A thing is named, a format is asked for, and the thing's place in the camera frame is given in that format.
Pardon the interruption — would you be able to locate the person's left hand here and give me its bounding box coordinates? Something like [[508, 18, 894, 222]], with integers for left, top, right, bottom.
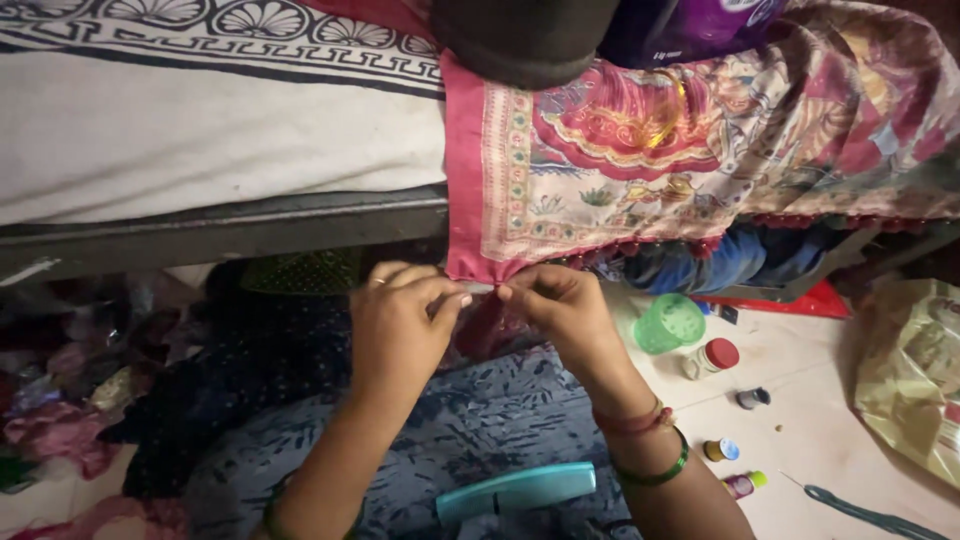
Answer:
[[348, 260, 474, 402]]

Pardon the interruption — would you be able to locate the person's right hand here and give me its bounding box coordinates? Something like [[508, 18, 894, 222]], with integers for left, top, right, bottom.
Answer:
[[495, 263, 627, 378]]

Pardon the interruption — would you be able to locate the pink printed saree cloth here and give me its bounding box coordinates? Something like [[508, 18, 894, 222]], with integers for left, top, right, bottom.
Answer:
[[441, 0, 960, 288]]

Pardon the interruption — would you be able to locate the green plastic cup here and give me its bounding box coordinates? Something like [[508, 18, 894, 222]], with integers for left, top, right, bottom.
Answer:
[[633, 293, 707, 356]]

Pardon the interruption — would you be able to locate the green dotted cloth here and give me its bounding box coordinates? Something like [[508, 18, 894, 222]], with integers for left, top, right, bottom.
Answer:
[[240, 247, 365, 297]]

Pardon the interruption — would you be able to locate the blue-grey leaf-print garment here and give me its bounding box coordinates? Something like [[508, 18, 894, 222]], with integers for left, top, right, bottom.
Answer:
[[183, 345, 646, 540]]

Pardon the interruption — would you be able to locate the dark blue dotted cloth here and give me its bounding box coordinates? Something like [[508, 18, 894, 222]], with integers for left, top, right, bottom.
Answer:
[[101, 258, 361, 500]]

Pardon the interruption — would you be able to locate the white bottle with red cap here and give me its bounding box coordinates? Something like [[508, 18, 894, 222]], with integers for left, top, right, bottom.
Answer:
[[681, 337, 741, 381]]

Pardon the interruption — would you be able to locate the blue cloth bundle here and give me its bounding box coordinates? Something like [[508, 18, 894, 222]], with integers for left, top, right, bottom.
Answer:
[[621, 225, 845, 296]]

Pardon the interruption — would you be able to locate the green glass bangle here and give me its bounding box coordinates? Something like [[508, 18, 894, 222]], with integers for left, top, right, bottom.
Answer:
[[611, 426, 690, 487]]

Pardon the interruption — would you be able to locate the golden bangle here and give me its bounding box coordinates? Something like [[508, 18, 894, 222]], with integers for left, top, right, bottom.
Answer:
[[637, 69, 687, 150]]

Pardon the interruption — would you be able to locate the pink bottle with green cap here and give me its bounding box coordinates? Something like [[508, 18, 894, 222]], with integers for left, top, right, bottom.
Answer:
[[721, 470, 768, 501]]

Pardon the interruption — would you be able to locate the black cylindrical bolster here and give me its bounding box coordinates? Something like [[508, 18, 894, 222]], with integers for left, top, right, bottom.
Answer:
[[429, 0, 622, 92]]

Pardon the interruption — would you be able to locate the white black-patterned bedsheet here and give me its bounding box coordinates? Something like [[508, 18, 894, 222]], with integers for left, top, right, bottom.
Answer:
[[0, 0, 448, 227]]

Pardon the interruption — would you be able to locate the purple plastic packet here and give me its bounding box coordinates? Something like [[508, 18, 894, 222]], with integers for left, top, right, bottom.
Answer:
[[597, 0, 789, 71]]

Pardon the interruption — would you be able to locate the heap of mixed cloth scraps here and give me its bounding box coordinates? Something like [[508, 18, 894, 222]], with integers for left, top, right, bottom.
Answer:
[[0, 273, 204, 540]]

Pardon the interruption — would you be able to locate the crumpled translucent plastic bag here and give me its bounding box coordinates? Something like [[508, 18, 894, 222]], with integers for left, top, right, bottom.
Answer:
[[853, 278, 960, 490]]

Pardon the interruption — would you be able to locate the red thread bracelet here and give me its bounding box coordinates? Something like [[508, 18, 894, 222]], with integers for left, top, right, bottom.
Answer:
[[592, 397, 676, 436]]

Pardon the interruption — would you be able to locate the dark metal bed frame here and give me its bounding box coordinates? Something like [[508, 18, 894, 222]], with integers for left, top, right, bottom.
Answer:
[[0, 183, 451, 286]]

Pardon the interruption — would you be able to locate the teal thread cord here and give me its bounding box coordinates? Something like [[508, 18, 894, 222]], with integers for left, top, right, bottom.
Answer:
[[778, 470, 954, 540]]

